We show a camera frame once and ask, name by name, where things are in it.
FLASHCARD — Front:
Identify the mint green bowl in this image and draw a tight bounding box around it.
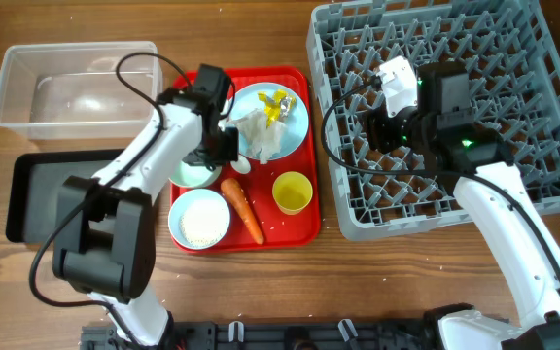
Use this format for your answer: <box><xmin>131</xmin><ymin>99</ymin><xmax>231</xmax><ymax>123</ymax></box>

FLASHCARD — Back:
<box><xmin>169</xmin><ymin>161</ymin><xmax>223</xmax><ymax>189</ymax></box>

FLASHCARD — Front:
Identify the light blue bowl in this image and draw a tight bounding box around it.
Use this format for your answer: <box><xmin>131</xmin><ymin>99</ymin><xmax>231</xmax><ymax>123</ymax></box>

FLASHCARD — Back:
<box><xmin>168</xmin><ymin>189</ymin><xmax>230</xmax><ymax>251</ymax></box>

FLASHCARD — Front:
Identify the pile of white rice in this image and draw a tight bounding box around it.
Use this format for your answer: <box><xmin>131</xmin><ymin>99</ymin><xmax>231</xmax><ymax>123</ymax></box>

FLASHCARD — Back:
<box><xmin>179</xmin><ymin>198</ymin><xmax>230</xmax><ymax>249</ymax></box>

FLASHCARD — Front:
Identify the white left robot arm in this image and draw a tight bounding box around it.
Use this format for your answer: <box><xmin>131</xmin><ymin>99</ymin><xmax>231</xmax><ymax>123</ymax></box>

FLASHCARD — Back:
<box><xmin>28</xmin><ymin>64</ymin><xmax>238</xmax><ymax>349</ymax></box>

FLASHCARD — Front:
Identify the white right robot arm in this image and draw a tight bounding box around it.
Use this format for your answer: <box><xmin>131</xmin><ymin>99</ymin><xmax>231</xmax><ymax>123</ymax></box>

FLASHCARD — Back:
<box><xmin>345</xmin><ymin>57</ymin><xmax>560</xmax><ymax>349</ymax></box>

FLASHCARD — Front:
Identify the grey dishwasher rack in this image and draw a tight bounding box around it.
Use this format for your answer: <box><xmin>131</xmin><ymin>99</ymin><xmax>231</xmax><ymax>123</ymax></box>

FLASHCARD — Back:
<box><xmin>306</xmin><ymin>1</ymin><xmax>560</xmax><ymax>241</ymax></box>

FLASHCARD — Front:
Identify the white plastic spoon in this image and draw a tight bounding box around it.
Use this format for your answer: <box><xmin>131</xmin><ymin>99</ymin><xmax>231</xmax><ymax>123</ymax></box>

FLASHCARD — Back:
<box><xmin>230</xmin><ymin>155</ymin><xmax>251</xmax><ymax>174</ymax></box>

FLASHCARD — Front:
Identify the crumpled white tissue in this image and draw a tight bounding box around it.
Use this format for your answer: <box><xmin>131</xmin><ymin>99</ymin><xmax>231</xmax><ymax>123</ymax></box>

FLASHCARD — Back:
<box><xmin>227</xmin><ymin>109</ymin><xmax>288</xmax><ymax>164</ymax></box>

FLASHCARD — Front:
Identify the orange carrot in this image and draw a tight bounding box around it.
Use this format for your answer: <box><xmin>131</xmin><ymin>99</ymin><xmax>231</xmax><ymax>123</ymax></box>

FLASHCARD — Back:
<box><xmin>221</xmin><ymin>178</ymin><xmax>264</xmax><ymax>245</ymax></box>

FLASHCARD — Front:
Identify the light blue plate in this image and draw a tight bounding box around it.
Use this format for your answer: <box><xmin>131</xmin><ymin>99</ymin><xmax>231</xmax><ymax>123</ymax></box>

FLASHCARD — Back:
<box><xmin>228</xmin><ymin>82</ymin><xmax>309</xmax><ymax>161</ymax></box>

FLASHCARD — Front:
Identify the yellow foil wrapper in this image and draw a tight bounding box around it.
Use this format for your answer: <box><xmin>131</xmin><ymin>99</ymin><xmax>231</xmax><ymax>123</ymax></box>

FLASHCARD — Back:
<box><xmin>258</xmin><ymin>89</ymin><xmax>297</xmax><ymax>127</ymax></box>

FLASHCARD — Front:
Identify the red serving tray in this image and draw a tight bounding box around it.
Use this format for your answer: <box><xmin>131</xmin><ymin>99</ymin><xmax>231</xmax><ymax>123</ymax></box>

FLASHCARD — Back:
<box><xmin>170</xmin><ymin>66</ymin><xmax>321</xmax><ymax>254</ymax></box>

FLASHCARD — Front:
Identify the yellow plastic cup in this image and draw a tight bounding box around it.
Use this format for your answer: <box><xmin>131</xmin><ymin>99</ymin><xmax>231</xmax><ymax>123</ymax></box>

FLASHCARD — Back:
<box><xmin>272</xmin><ymin>171</ymin><xmax>314</xmax><ymax>215</ymax></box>

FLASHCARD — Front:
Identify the clear plastic bin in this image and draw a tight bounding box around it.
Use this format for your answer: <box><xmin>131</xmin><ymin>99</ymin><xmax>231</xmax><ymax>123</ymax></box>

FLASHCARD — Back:
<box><xmin>0</xmin><ymin>41</ymin><xmax>163</xmax><ymax>140</ymax></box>

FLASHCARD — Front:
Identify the black tray bin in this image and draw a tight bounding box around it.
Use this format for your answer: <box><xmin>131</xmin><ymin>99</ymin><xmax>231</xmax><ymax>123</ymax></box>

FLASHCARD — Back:
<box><xmin>5</xmin><ymin>149</ymin><xmax>122</xmax><ymax>244</ymax></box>

